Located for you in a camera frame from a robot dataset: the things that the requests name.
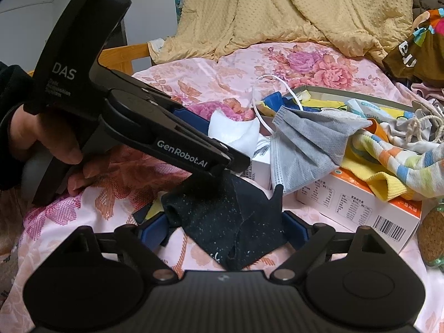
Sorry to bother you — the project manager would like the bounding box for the grey face mask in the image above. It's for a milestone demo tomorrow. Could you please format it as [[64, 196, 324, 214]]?
[[253, 102, 372, 195]]

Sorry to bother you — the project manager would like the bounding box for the cork-lidded jar of green candies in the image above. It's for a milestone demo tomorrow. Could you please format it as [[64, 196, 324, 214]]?
[[418, 198, 444, 268]]

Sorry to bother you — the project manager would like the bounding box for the grey drawstring pouch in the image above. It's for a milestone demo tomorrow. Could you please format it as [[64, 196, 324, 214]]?
[[378, 100, 444, 153]]

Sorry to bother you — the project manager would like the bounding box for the yellow dotted blanket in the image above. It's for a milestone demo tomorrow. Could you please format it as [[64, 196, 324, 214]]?
[[153, 0, 415, 65]]

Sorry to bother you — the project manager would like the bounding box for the wooden bed rail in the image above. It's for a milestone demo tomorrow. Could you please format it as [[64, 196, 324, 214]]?
[[28, 43, 153, 77]]

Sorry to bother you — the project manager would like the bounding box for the white printed pillow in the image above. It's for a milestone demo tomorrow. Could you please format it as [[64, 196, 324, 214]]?
[[147, 38, 166, 65]]

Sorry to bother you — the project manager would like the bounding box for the pastel striped towel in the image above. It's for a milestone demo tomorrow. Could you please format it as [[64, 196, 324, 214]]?
[[342, 130, 444, 202]]

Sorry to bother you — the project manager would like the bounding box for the white tissue packet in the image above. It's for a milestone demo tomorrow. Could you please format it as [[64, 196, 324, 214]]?
[[347, 98, 382, 118]]

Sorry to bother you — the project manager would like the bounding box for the teal printed wall hanging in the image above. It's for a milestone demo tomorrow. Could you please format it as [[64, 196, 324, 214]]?
[[174, 0, 188, 25]]

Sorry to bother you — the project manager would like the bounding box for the white soft towel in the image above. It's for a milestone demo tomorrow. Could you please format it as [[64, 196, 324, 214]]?
[[208, 109, 261, 157]]

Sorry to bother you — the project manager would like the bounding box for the person's left hand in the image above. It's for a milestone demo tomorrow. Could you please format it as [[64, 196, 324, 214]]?
[[9, 105, 112, 195]]

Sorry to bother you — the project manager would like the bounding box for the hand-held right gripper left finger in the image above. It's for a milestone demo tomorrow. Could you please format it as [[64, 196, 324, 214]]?
[[74, 213, 176, 281]]

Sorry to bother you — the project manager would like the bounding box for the pink floral bedsheet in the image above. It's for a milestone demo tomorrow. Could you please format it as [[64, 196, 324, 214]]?
[[0, 42, 444, 333]]

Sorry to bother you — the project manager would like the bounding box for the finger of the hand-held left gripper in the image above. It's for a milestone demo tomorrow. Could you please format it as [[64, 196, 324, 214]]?
[[120, 111, 251, 177], [100, 67, 223, 143]]

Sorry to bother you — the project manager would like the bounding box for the black sock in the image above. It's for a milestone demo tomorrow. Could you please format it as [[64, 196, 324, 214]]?
[[161, 170, 288, 271]]

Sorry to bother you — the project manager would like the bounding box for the brown colourful striped cloth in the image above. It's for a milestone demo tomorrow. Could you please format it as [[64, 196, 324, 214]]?
[[382, 9, 444, 84]]

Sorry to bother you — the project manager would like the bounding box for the grey tray with cartoon lining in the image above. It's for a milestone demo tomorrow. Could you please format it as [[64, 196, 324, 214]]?
[[258, 84, 444, 139]]

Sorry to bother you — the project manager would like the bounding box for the orange and white box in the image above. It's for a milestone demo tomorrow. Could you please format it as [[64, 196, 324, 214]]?
[[295, 170, 424, 254]]

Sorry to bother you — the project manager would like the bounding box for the white medicine box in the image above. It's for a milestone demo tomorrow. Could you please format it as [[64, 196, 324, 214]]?
[[248, 135, 274, 190]]

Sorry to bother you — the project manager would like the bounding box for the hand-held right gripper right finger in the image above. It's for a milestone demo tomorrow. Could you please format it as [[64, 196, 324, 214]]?
[[271, 211, 394, 281]]

